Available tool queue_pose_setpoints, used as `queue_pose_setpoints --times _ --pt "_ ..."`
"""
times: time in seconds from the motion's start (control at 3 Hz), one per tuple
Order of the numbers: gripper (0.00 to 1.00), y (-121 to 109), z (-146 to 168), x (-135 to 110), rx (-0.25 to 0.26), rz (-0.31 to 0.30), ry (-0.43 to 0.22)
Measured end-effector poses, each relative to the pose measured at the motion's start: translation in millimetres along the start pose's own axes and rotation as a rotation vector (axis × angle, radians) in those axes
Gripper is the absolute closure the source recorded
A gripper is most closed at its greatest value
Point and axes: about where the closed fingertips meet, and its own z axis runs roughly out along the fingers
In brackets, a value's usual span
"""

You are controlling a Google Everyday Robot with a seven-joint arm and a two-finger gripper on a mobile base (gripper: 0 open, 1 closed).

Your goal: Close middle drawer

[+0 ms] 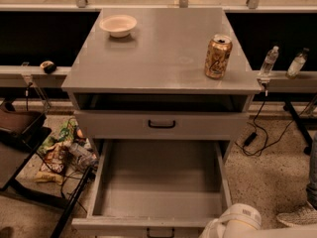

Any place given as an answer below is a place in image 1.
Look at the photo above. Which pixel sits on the grey knit sneaker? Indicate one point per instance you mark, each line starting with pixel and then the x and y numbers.
pixel 304 215

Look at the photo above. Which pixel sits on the white bowl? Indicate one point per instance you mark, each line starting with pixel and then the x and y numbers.
pixel 118 26

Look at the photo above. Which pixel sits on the gold soda can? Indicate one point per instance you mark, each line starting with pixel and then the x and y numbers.
pixel 217 57

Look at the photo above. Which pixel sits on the green snack bag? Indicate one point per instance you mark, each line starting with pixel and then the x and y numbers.
pixel 64 135

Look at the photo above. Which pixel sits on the crushed plastic bottle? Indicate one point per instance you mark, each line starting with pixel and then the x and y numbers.
pixel 84 158

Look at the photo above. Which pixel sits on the black cart frame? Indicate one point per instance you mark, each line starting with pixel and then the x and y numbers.
pixel 22 133

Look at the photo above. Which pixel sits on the grey drawer cabinet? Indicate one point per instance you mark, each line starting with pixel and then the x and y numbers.
pixel 160 66

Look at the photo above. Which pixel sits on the black yellow tape measure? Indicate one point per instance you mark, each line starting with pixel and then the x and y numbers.
pixel 48 66

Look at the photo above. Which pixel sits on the black stand leg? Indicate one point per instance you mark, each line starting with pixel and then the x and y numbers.
pixel 303 125

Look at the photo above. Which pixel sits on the grey top drawer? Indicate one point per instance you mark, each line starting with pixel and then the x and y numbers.
pixel 161 125

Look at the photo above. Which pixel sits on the chips snack bag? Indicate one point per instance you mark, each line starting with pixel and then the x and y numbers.
pixel 54 165

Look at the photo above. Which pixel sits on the grey drawer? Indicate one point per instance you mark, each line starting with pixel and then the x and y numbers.
pixel 161 125
pixel 156 189

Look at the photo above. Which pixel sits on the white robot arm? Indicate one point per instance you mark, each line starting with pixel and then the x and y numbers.
pixel 243 221

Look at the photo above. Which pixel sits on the clear water bottle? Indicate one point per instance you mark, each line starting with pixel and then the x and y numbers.
pixel 269 61

